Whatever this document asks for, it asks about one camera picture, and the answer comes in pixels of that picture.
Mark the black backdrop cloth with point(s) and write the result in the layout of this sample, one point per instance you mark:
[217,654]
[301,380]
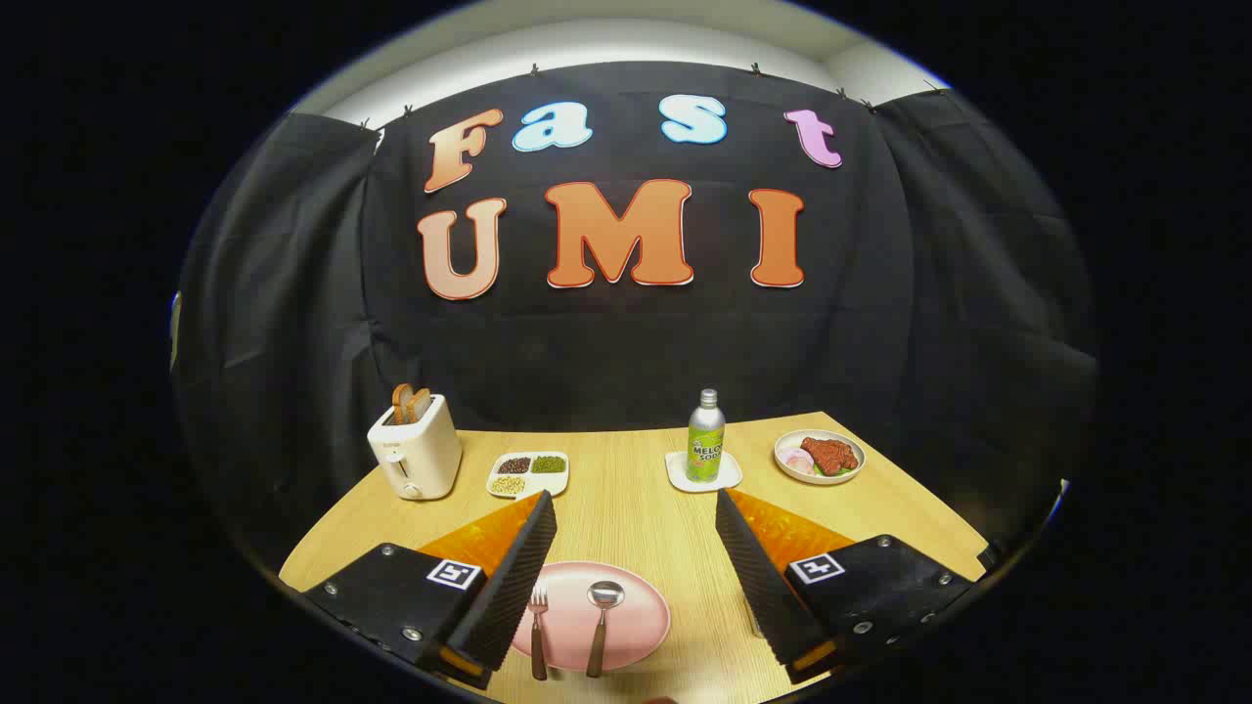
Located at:
[626,342]

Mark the pink ham slices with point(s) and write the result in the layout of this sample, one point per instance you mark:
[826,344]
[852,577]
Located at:
[797,462]

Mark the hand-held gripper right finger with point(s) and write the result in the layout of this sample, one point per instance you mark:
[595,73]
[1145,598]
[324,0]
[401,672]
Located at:
[763,587]

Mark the white toaster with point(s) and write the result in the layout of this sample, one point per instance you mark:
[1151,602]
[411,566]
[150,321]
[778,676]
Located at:
[421,455]

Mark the green soda bottle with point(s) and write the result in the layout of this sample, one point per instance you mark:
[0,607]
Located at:
[705,440]

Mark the pile of dark beans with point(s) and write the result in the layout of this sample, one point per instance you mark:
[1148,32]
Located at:
[514,465]

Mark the white square coaster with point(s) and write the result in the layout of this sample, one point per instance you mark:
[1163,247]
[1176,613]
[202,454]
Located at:
[732,475]

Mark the white round food plate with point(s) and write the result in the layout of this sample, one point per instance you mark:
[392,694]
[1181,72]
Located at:
[792,441]

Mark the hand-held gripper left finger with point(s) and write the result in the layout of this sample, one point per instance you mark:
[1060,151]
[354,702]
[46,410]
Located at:
[514,587]

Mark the red meat piece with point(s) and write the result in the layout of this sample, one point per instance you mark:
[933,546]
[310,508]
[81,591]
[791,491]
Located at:
[829,456]

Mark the pink plate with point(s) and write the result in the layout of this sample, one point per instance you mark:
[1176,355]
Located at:
[636,616]

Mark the pile of yellow beans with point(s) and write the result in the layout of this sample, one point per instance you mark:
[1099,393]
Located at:
[507,485]

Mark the white divided dish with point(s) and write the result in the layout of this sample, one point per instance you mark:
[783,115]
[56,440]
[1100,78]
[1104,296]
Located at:
[548,483]

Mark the pile of green beans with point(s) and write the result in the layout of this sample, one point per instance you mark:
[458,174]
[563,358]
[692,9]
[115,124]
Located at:
[549,464]

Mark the brown toast slice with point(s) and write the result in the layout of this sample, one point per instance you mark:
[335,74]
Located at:
[421,404]
[401,403]

